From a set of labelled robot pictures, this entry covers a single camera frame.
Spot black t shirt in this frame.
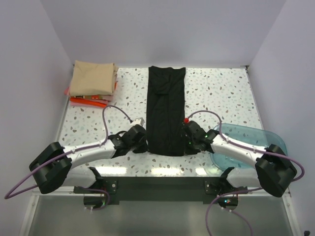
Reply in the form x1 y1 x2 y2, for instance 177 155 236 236
146 66 186 156

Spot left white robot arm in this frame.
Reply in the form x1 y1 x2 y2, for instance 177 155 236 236
29 124 147 194

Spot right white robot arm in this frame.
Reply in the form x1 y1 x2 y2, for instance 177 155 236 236
183 120 297 197

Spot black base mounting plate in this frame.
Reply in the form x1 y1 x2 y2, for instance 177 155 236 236
74 177 247 207

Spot blue transparent plastic bin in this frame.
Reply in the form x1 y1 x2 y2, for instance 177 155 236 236
210 123 287 171

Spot folded beige t shirt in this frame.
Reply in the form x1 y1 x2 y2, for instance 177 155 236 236
68 60 119 96

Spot folded pink t shirt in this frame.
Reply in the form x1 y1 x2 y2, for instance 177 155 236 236
64 81 118 107

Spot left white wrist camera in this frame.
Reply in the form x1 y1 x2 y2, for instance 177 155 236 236
130 118 145 126

